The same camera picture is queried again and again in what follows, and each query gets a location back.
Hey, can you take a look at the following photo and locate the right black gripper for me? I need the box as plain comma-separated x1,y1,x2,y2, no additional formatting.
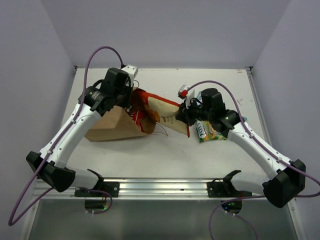
176,96,213,127

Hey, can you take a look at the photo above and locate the red cassava chips bag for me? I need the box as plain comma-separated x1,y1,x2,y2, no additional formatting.
129,110,147,133

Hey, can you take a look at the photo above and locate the red orange snack bag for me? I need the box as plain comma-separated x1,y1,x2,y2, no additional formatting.
130,88,190,137

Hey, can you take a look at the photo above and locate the brown paper bag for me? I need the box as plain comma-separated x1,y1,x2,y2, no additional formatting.
84,106,152,142

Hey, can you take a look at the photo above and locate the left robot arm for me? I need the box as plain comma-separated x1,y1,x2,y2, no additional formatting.
26,65,138,197

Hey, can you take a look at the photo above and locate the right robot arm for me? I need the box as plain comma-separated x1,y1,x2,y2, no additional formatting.
176,85,306,208

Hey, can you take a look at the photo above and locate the mint green Fox's candy bag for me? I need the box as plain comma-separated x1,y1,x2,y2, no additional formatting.
196,91,202,102

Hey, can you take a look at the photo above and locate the yellow green Fox's candy bag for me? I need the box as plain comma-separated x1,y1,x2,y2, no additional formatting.
195,120,226,143

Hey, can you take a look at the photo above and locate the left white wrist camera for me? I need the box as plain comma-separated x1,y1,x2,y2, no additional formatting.
121,65,139,80

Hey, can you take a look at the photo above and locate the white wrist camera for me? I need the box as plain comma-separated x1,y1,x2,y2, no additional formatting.
121,65,139,80
177,84,195,109

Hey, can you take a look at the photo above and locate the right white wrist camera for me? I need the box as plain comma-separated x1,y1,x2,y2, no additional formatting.
177,84,195,109

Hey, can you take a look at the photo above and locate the aluminium right side rail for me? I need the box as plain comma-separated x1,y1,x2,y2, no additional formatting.
244,66,283,179

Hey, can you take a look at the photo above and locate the aluminium rail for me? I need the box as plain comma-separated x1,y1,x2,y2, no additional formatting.
34,177,296,201
244,66,283,179

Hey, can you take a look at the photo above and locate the aluminium front rail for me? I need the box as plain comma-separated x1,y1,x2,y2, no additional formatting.
34,177,296,201

